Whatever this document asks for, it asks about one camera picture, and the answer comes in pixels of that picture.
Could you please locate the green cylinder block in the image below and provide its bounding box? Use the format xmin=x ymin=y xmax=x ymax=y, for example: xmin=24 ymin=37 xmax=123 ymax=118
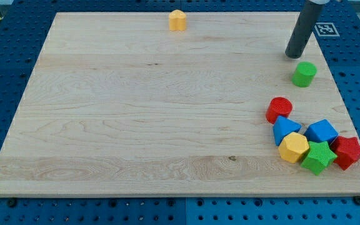
xmin=291 ymin=61 xmax=317 ymax=88

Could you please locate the yellow heart block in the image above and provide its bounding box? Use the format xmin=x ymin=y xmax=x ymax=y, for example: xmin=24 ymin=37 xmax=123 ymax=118
xmin=168 ymin=9 xmax=187 ymax=31

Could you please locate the red cylinder block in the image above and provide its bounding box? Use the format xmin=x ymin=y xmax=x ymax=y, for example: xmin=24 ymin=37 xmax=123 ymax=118
xmin=265 ymin=97 xmax=293 ymax=124

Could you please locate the blue triangle block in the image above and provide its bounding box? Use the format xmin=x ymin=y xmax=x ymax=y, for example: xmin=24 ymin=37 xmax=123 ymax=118
xmin=272 ymin=116 xmax=302 ymax=146

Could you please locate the yellow hexagon block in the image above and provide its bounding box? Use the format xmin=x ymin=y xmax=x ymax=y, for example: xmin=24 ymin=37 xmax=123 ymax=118
xmin=278 ymin=132 xmax=309 ymax=163

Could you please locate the blue cube block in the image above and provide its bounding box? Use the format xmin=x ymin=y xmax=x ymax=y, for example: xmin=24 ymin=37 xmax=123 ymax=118
xmin=304 ymin=119 xmax=339 ymax=144

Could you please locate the green star block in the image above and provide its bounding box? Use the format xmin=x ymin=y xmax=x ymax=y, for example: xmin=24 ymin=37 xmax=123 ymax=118
xmin=301 ymin=141 xmax=338 ymax=176

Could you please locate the white fiducial marker tag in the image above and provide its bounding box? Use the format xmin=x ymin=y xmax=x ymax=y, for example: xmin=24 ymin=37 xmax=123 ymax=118
xmin=314 ymin=22 xmax=339 ymax=37

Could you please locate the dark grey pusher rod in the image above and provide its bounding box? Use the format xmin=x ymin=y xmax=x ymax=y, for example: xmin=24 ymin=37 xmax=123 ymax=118
xmin=285 ymin=0 xmax=328 ymax=59

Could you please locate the red star block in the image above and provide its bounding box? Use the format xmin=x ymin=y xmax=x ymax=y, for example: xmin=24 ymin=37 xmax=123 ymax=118
xmin=330 ymin=136 xmax=360 ymax=171

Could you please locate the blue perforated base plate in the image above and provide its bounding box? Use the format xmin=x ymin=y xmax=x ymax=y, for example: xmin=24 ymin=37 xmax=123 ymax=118
xmin=0 ymin=1 xmax=360 ymax=224

